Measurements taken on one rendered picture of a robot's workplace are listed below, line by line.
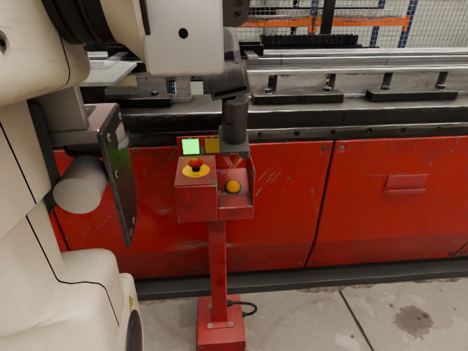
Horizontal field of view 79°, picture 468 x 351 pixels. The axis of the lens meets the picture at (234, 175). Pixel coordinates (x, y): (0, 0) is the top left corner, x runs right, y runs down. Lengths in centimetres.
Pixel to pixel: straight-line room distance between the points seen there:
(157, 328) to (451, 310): 128
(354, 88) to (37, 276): 102
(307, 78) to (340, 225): 59
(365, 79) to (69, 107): 96
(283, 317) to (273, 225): 43
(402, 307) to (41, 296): 145
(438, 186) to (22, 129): 128
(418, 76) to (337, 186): 47
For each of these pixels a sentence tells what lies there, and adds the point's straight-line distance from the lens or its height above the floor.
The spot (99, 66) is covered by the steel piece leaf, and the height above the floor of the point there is 101.
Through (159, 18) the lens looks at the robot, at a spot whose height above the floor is 115.
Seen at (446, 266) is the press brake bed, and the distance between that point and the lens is 181.
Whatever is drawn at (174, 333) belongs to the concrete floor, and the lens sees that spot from 136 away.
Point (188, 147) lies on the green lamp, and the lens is 82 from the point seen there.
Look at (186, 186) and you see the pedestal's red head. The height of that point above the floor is 77.
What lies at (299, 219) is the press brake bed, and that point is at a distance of 115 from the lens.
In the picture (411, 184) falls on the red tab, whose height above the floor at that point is 58.
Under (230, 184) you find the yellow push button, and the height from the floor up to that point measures 73.
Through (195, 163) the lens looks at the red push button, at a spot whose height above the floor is 81.
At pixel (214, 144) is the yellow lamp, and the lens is 82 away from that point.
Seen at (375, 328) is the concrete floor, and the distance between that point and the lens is 147.
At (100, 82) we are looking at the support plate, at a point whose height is 100.
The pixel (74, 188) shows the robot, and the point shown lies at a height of 100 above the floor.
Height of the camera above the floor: 116
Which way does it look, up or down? 31 degrees down
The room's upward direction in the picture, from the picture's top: straight up
